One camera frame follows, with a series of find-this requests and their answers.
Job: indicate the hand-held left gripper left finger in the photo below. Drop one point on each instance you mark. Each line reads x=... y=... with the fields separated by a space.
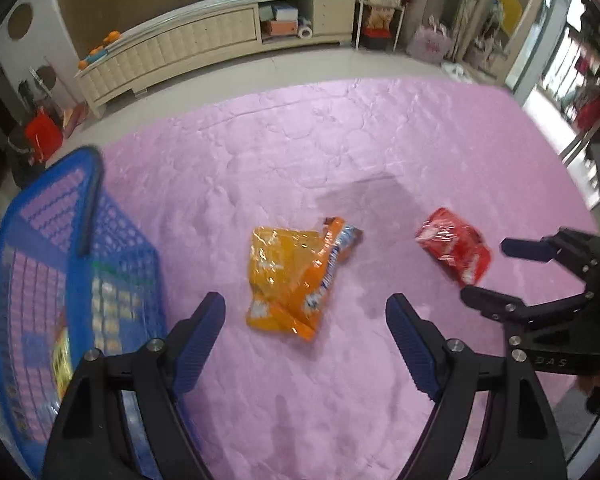
x=200 y=345

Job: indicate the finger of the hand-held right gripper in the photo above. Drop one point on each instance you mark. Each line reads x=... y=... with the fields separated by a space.
x=485 y=302
x=527 y=249

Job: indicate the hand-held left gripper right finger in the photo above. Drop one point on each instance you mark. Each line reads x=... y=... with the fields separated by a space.
x=412 y=347

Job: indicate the red glossy snack packet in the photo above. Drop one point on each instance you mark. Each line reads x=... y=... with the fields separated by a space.
x=455 y=250

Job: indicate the cream wafer packet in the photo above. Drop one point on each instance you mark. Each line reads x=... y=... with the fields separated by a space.
x=116 y=312

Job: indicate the orange snack packet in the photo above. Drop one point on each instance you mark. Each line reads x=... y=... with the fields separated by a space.
x=280 y=275

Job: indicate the orange candy bar wrapper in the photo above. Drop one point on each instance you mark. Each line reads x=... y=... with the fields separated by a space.
x=342 y=240

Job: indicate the blue plastic basket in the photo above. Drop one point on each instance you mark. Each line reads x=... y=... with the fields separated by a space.
x=45 y=240

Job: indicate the person's right hand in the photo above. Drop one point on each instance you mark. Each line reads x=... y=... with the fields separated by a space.
x=597 y=390

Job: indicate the red hanging clothing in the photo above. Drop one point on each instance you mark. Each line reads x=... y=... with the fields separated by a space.
x=595 y=110

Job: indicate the pink quilted blanket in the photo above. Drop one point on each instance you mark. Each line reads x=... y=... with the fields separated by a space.
x=280 y=160

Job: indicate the pink gift bag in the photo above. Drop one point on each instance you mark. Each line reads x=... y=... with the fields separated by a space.
x=430 y=44

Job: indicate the yellow hanging cloth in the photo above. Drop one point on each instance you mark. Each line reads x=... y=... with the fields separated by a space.
x=510 y=0

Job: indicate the red bucket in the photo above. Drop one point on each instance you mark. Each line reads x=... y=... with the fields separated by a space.
x=42 y=135

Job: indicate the red printed bag on rack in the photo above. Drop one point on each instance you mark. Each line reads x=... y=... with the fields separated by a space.
x=378 y=17

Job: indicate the white metal rack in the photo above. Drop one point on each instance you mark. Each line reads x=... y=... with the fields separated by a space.
x=382 y=5

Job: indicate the cream low cabinet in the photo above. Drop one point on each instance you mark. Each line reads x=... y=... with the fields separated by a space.
x=190 y=42

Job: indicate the white tape roll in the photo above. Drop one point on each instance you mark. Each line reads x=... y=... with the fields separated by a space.
x=306 y=31

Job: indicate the orange fruits on cabinet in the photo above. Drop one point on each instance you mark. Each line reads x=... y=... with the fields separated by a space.
x=100 y=50

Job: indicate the orange flat box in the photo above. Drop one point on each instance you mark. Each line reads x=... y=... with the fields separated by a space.
x=280 y=28

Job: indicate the grey and white small box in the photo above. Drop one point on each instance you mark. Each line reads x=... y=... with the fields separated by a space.
x=285 y=12

